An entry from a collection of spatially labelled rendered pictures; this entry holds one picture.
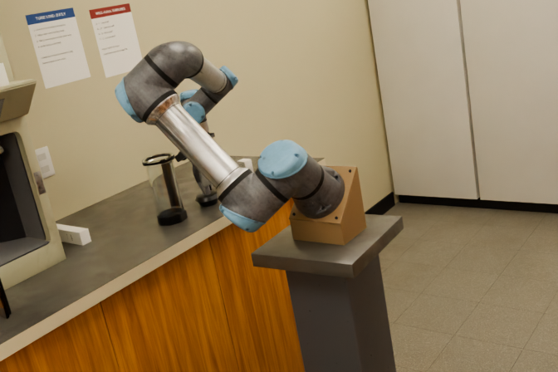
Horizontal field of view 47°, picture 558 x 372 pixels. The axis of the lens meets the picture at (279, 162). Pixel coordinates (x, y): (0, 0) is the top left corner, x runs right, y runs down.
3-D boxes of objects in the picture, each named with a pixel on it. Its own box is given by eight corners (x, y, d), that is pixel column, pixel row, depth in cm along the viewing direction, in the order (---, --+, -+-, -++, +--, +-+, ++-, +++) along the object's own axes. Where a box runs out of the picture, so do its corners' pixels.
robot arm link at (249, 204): (287, 201, 162) (141, 49, 166) (245, 242, 163) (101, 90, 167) (291, 198, 174) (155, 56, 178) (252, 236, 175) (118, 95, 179)
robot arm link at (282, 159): (330, 175, 168) (303, 150, 158) (293, 210, 169) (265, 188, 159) (307, 150, 176) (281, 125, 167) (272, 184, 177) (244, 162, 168)
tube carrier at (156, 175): (167, 211, 226) (153, 153, 220) (193, 210, 222) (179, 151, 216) (150, 223, 217) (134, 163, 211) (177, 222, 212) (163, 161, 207)
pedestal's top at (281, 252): (403, 228, 187) (402, 215, 186) (354, 278, 162) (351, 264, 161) (310, 222, 205) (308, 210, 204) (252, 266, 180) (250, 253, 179)
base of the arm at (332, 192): (352, 173, 177) (335, 157, 170) (332, 223, 173) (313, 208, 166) (310, 166, 186) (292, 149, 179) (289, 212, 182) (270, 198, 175)
